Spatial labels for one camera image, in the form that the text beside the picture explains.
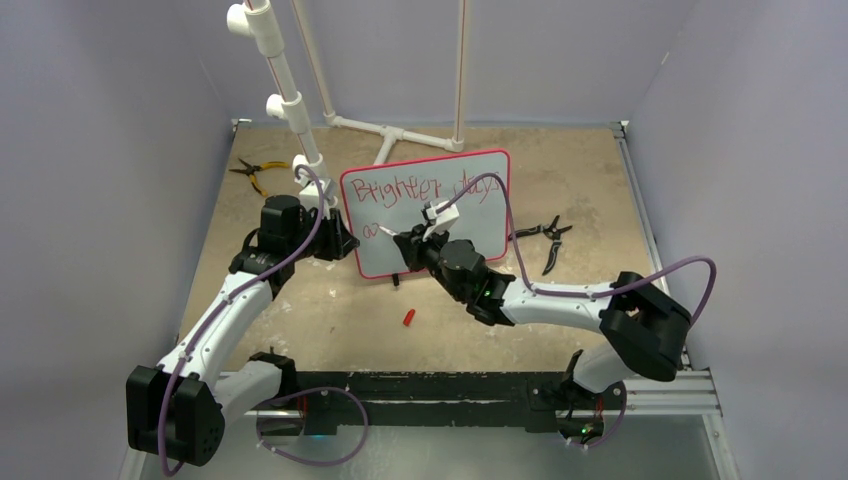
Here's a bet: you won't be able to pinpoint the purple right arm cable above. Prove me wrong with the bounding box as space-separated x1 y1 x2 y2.
450 173 718 327

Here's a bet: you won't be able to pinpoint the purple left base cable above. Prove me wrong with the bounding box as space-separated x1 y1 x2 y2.
255 386 370 469

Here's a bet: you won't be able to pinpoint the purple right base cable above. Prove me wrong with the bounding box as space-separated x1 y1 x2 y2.
563 380 627 452

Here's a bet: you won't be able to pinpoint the pink-rimmed whiteboard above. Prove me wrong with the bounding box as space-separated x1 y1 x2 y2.
339 149 511 279

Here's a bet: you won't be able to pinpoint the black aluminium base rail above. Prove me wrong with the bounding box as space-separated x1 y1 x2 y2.
226 370 719 439

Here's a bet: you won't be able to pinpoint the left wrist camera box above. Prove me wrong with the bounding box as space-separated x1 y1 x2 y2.
298 178 337 216

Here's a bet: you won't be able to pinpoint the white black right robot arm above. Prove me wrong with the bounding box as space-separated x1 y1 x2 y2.
389 225 692 407

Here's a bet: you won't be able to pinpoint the black handled pliers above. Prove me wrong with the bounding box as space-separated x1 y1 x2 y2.
508 214 574 277

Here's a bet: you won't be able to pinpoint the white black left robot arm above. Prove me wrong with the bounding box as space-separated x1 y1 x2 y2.
125 195 359 466

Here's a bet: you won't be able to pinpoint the white PVC pipe frame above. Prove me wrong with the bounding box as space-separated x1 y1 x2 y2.
226 1 471 175

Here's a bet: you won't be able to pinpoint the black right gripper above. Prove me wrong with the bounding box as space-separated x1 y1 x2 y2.
397 221 467 302

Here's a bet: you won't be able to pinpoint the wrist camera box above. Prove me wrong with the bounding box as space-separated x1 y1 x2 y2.
422 200 460 241
298 178 337 216

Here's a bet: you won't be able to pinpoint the red marker cap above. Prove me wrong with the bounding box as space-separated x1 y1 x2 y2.
402 309 416 327

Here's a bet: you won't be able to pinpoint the yellow black needle-nose pliers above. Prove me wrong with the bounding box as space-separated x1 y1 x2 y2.
229 158 290 198

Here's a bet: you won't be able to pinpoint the red white marker pen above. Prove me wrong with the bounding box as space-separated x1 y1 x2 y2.
378 225 398 237

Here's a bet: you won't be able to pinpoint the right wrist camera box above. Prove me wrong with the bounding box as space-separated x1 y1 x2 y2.
422 200 460 241

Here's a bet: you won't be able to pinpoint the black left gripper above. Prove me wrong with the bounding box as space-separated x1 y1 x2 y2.
287 206 358 261

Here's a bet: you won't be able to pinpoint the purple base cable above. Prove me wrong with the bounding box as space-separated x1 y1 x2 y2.
563 380 627 452
255 386 370 469

